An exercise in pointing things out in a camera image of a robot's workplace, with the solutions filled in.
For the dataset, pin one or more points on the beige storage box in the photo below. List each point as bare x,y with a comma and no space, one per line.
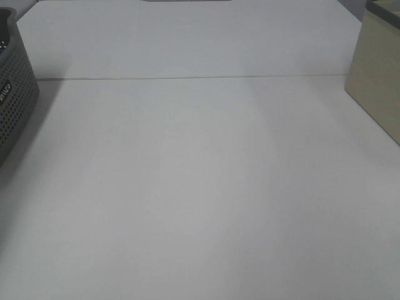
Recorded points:
373,79

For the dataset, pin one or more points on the grey perforated plastic basket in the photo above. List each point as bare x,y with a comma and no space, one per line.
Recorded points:
19,87

